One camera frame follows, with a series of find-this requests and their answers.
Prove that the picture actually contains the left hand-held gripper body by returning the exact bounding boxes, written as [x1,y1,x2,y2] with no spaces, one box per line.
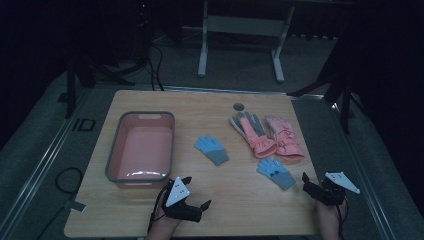
[162,176,204,224]

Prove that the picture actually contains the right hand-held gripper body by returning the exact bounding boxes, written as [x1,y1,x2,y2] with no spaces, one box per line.
[314,171,361,207]

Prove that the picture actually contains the blue knit glove dark dots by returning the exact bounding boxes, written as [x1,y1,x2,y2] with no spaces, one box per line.
[256,157,297,191]

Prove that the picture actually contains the plain blue knit glove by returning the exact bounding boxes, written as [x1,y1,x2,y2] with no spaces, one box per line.
[193,134,230,167]

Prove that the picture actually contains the pink basin grey rim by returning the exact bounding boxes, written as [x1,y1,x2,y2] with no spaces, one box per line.
[104,110,177,189]

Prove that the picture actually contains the pink glove grey palm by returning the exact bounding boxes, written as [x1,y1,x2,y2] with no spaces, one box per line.
[229,111,279,160]

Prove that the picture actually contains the person's right hand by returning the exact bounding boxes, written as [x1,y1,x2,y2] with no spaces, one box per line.
[314,199,348,240]

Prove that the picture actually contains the person's left hand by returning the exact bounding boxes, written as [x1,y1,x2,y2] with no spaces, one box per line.
[145,204,183,240]

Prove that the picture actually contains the pink padded glove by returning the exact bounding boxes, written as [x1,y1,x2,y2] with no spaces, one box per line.
[264,115,306,162]

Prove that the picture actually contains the black angled metal stand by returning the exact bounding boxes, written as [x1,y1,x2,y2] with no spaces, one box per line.
[287,33,366,135]

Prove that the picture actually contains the grey tape piece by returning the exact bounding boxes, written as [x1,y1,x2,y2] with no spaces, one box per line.
[69,200,87,213]

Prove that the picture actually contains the black tripod stand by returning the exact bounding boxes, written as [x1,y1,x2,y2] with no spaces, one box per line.
[84,0,158,87]

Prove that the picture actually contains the metal floor rail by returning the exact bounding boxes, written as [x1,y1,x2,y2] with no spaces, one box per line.
[331,101,396,240]
[0,88,93,234]

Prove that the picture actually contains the left hand-held gripper black cable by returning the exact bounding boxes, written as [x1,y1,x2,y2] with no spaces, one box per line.
[147,184,171,234]

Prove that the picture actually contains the hand-held gripper black cable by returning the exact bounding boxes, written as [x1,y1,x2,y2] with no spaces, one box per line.
[336,196,349,239]
[147,184,171,234]

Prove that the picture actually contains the right hand-held gripper black cable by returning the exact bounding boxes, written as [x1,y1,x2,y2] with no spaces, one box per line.
[336,196,349,239]

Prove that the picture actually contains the black looped floor cable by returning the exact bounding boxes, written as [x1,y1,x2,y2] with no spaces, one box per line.
[35,166,84,240]

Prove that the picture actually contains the black metal post stand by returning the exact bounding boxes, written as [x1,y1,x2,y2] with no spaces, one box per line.
[57,59,98,120]

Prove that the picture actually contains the white metal desk frame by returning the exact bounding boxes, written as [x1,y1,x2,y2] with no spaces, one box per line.
[197,0,297,84]

